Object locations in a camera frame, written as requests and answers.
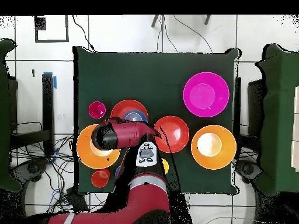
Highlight light blue translucent bowl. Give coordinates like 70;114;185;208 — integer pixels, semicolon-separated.
121;109;148;123

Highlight red plastic bowl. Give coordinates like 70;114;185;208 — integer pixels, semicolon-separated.
110;99;150;123
152;115;190;154

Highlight crimson plastic cup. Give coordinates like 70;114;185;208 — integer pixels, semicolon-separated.
88;100;107;120

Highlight large orange plastic bowl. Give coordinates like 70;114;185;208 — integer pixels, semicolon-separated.
76;124;121;170
190;124;237;170

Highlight dark green tablecloth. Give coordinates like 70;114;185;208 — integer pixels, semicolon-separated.
72;45;241;195

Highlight orange plastic cup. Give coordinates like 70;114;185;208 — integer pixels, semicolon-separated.
91;168;111;188

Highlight yellow plastic cup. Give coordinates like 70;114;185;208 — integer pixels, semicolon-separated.
161;157;169;175

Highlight black power strip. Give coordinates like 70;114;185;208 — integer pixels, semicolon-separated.
65;186;90;214

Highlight black chair base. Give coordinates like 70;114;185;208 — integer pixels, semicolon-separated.
11;158;48;185
235;159;262;184

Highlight large pink plastic bowl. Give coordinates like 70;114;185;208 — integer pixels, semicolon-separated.
182;71;230;118

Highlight green cloth side table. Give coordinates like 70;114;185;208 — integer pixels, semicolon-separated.
255;43;299;197
0;38;23;193

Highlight black metal frame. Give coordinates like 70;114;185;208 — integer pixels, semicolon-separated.
9;72;57;157

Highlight tangle of floor cables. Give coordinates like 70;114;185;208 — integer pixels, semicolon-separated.
11;135;78;220

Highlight camera tripod legs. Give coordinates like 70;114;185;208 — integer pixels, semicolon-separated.
151;15;211;28

